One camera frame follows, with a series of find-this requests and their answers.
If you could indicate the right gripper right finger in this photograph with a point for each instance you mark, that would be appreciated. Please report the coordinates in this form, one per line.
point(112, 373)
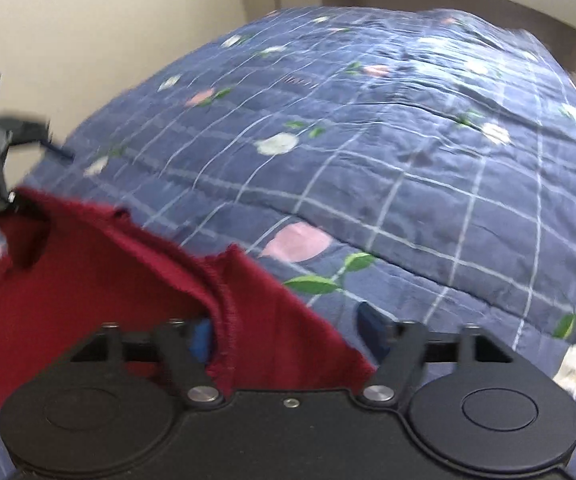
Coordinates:
point(398, 347)

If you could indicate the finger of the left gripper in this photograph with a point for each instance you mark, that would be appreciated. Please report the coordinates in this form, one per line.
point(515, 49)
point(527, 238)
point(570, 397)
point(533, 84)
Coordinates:
point(21, 131)

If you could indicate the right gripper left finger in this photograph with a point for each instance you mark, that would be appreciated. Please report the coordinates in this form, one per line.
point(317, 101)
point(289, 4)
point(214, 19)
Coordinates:
point(184, 347)

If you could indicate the red long-sleeve shirt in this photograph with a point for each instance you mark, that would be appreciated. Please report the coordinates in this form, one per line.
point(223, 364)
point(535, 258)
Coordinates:
point(70, 267)

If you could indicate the blue plaid floral quilt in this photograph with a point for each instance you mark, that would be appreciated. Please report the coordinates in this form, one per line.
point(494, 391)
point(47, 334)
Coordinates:
point(424, 163)

